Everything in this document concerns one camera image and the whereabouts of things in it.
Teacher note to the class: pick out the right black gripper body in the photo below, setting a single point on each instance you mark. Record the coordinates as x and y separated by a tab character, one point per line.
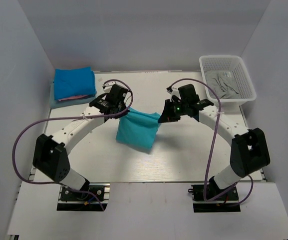
185	105

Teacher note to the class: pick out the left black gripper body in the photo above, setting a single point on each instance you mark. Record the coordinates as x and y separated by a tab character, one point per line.
121	106

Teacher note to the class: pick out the teal t shirt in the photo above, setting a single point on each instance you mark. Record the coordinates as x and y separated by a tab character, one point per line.
138	130

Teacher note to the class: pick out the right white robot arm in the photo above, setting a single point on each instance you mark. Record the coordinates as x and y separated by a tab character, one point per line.
249	151

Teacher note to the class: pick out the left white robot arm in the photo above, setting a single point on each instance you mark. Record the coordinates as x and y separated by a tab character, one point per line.
52	151

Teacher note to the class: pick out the grey t shirt in basket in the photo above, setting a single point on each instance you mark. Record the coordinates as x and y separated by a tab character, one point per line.
223	84

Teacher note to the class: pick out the white plastic basket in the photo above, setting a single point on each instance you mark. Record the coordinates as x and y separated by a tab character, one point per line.
235	65

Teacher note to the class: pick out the folded light blue t shirt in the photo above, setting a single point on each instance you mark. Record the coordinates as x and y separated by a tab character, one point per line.
54	104

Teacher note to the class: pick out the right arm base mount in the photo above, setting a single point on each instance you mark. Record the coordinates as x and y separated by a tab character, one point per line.
227	203

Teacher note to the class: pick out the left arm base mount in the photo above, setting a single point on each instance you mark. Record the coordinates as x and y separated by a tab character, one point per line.
72	201

